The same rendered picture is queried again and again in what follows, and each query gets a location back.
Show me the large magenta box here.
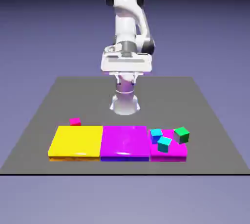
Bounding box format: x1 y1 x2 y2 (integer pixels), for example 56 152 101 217
148 129 188 163

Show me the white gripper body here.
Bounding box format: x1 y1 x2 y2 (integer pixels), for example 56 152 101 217
100 51 153 77

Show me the small cyan cube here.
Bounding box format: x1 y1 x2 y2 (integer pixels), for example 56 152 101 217
157 136 173 154
150 129 164 144

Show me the large yellow box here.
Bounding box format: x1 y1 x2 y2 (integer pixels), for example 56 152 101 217
47 125 104 162

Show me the large purple box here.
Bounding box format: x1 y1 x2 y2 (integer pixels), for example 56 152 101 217
100 125 151 162

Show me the small green cube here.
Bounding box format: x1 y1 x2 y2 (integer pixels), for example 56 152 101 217
173 126 190 144

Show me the small pink cube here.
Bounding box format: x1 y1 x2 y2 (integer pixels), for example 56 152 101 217
69 117 82 127

